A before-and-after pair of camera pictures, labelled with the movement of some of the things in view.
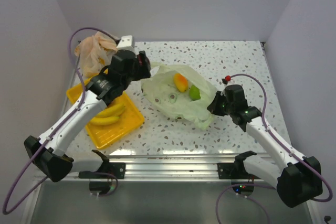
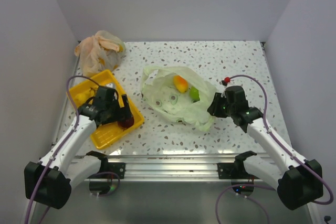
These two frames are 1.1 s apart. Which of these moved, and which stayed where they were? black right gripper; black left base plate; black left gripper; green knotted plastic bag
Moved: black left gripper
Stayed: black right gripper; green knotted plastic bag; black left base plate
